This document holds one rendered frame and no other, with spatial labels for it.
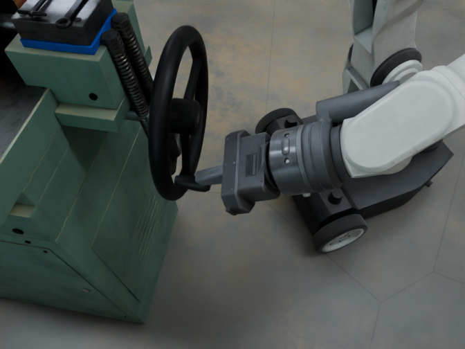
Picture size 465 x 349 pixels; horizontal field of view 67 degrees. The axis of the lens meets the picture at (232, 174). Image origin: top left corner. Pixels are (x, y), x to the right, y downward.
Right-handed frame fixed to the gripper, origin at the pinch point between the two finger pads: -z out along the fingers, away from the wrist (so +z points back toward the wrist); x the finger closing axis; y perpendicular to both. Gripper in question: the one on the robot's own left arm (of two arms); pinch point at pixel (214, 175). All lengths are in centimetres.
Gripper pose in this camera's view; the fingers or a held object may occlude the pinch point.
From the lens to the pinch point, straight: 52.0
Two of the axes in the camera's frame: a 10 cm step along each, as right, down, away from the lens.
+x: 0.6, -9.2, 3.8
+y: -5.2, -3.6, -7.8
